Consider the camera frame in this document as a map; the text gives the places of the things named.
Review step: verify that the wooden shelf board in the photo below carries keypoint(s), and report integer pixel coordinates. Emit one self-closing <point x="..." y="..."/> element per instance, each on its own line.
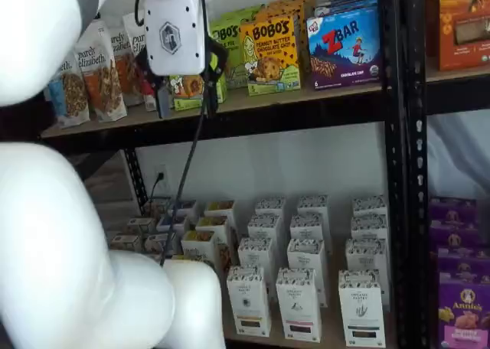
<point x="459" y="75"/>
<point x="306" y="94"/>
<point x="333" y="326"/>

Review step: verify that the white wall outlet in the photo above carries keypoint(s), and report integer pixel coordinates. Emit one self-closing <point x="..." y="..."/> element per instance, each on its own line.
<point x="162" y="169"/>

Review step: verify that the blue label granola bag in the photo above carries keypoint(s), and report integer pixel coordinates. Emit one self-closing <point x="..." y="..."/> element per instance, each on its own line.
<point x="72" y="92"/>

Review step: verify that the red label granola bag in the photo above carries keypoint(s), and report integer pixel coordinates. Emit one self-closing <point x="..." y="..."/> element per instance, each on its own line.
<point x="129" y="29"/>

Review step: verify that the purple Annie's box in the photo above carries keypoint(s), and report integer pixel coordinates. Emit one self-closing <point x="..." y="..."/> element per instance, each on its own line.
<point x="453" y="211"/>
<point x="463" y="261"/>
<point x="453" y="236"/>
<point x="465" y="310"/>

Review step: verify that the black metal shelf rack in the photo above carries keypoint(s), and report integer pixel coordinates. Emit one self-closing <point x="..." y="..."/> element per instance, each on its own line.
<point x="394" y="173"/>
<point x="417" y="96"/>

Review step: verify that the orange snack box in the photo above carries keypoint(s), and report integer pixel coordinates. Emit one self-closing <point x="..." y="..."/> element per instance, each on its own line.
<point x="463" y="50"/>

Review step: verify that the white box pink strip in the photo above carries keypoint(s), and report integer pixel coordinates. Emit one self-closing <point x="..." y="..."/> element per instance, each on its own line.
<point x="310" y="228"/>
<point x="306" y="255"/>
<point x="298" y="307"/>
<point x="313" y="205"/>

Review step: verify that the purely elizabeth yellow box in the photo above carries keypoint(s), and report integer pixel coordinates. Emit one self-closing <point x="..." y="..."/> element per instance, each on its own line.
<point x="220" y="209"/>
<point x="212" y="226"/>
<point x="198" y="245"/>

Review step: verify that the yellow Bobo's peanut butter box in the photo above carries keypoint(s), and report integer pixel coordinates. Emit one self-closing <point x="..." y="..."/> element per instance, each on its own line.
<point x="270" y="54"/>
<point x="291" y="4"/>

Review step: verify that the white box yellow strip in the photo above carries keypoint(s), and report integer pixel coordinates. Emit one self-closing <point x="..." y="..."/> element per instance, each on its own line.
<point x="270" y="207"/>
<point x="264" y="228"/>
<point x="255" y="253"/>
<point x="249" y="299"/>

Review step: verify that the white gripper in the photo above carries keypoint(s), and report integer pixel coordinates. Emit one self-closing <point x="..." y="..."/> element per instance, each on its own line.
<point x="174" y="35"/>

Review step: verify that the green Bobo's apple pie box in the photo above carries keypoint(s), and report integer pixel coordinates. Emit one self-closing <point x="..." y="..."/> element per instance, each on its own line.
<point x="191" y="89"/>
<point x="229" y="35"/>

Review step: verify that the orange label granola bag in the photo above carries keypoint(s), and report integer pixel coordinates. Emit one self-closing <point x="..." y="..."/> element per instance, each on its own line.
<point x="101" y="81"/>
<point x="124" y="69"/>

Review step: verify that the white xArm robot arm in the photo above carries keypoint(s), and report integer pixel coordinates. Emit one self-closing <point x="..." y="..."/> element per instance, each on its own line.
<point x="57" y="230"/>

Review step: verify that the white box teal strip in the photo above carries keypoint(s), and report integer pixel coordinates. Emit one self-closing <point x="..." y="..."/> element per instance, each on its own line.
<point x="369" y="228"/>
<point x="361" y="310"/>
<point x="365" y="255"/>
<point x="369" y="206"/>

